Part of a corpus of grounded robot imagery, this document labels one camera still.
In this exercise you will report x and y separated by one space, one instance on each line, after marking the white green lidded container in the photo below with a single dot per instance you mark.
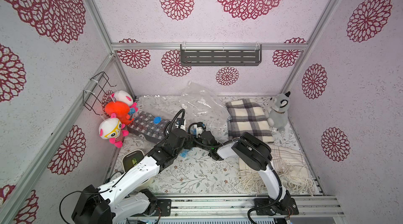
132 159

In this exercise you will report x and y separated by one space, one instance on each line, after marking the black white knit scarf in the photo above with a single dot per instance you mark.
143 126

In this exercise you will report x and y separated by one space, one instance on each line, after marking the red plush toy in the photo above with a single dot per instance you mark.
121 111

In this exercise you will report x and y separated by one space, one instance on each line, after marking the grey metal wall shelf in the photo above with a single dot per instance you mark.
222 57

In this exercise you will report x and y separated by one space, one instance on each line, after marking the black wire wall rack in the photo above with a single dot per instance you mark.
90 98

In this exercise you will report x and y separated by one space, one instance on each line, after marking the white pink plush toy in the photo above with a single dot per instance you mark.
123 96
113 130

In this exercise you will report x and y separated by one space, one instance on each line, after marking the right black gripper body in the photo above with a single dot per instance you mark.
203 136

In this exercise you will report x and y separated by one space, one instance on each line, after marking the blue round bag valve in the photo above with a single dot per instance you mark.
157 120

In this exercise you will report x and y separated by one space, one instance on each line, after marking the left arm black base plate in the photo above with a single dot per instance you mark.
157 207

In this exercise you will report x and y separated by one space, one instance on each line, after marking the upper white pink plush toy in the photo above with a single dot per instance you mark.
123 96

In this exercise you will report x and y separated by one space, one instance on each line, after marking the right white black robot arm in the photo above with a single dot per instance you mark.
253 152

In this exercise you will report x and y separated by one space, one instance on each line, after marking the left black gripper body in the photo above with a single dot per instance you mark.
188 144

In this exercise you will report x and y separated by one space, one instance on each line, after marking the lower white pink plush toy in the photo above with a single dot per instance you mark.
113 130

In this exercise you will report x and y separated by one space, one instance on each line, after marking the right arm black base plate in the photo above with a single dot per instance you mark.
287 206

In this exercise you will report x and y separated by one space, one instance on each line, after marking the clear plastic vacuum bag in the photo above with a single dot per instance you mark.
199 103

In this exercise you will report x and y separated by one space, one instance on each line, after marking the grey plush husky toy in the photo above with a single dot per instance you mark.
277 111

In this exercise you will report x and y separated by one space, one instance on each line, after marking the grey cream plaid scarf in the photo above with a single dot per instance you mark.
248 116

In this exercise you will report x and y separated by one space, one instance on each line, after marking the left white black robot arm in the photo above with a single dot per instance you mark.
110 203

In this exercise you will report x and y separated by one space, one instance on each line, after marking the cream fringed striped scarf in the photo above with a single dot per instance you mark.
291 167

